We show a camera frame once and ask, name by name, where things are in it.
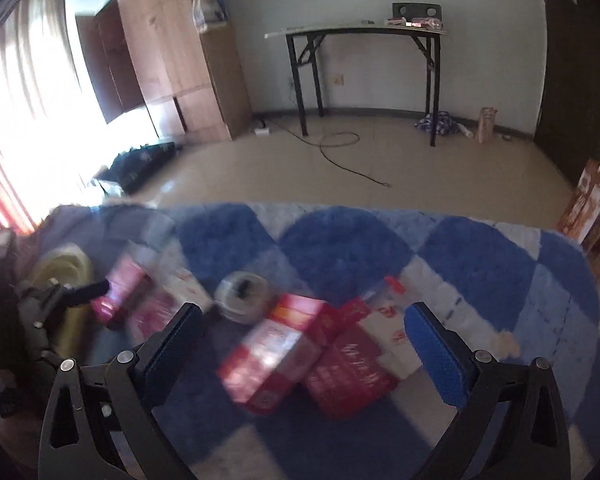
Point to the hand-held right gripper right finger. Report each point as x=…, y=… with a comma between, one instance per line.
x=432, y=355

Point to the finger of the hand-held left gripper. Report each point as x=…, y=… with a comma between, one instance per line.
x=86, y=292

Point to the red box gold print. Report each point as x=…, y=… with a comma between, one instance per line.
x=352, y=377

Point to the black bag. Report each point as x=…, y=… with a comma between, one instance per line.
x=140, y=160

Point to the printed cardboard box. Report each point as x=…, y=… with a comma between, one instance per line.
x=586, y=205

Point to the brown paper bag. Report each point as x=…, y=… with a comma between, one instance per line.
x=486, y=125

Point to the white plastic bag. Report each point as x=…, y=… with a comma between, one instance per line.
x=207, y=2

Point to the dark wooden door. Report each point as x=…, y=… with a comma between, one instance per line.
x=570, y=60

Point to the pink white box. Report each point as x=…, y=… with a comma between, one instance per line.
x=167, y=300

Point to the blue checked blanket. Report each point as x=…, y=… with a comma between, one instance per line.
x=345, y=250

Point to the red white packet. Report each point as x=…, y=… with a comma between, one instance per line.
x=396, y=21
x=427, y=22

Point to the red white striped curtain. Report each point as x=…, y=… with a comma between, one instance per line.
x=10, y=110

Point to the blue patterned cloth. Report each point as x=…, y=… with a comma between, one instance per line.
x=437, y=123

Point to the round beige case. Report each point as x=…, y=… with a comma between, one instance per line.
x=241, y=296

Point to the long red carton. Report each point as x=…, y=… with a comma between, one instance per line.
x=275, y=355

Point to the white power strip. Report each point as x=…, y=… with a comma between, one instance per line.
x=261, y=130

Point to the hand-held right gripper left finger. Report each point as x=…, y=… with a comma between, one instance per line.
x=179, y=332

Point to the white box red print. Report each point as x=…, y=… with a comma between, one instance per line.
x=395, y=332

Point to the yellow plastic basin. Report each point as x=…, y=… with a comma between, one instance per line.
x=65, y=262

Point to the wooden wardrobe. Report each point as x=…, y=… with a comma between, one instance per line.
x=180, y=35

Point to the black-legged folding table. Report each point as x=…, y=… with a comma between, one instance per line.
x=360, y=31

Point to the black chair back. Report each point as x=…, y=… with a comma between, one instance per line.
x=416, y=10

